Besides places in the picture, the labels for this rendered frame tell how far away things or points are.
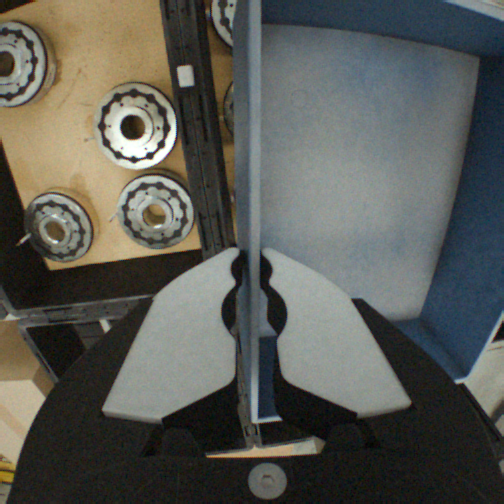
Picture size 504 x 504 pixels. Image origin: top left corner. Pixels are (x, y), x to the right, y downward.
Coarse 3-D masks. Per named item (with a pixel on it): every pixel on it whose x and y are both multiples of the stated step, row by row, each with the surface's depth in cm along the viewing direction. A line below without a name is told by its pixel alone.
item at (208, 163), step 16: (192, 0) 22; (192, 16) 22; (192, 32) 23; (192, 48) 24; (192, 64) 24; (192, 96) 26; (208, 112) 27; (208, 128) 27; (208, 144) 28; (208, 160) 29; (208, 176) 29; (208, 192) 30; (208, 208) 31; (224, 224) 32; (224, 240) 33
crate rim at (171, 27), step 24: (168, 0) 21; (168, 24) 22; (168, 48) 23; (192, 120) 27; (192, 144) 28; (192, 168) 29; (192, 192) 30; (0, 288) 32; (24, 312) 34; (48, 312) 35; (72, 312) 35
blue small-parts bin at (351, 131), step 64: (256, 0) 7; (320, 0) 9; (384, 0) 8; (448, 0) 7; (256, 64) 8; (320, 64) 14; (384, 64) 14; (448, 64) 14; (256, 128) 9; (320, 128) 15; (384, 128) 15; (448, 128) 16; (256, 192) 10; (320, 192) 17; (384, 192) 17; (448, 192) 18; (256, 256) 11; (320, 256) 19; (384, 256) 19; (448, 256) 19; (256, 320) 12; (448, 320) 19; (256, 384) 14
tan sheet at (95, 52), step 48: (48, 0) 26; (96, 0) 27; (144, 0) 28; (96, 48) 30; (144, 48) 31; (48, 96) 32; (96, 96) 33; (48, 144) 34; (96, 144) 35; (96, 192) 38; (96, 240) 42; (192, 240) 43
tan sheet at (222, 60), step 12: (204, 0) 29; (216, 48) 32; (216, 60) 33; (228, 60) 33; (216, 72) 33; (228, 72) 33; (216, 84) 34; (228, 84) 34; (216, 96) 35; (228, 132) 37; (228, 144) 38; (228, 156) 38; (228, 168) 39; (228, 180) 40
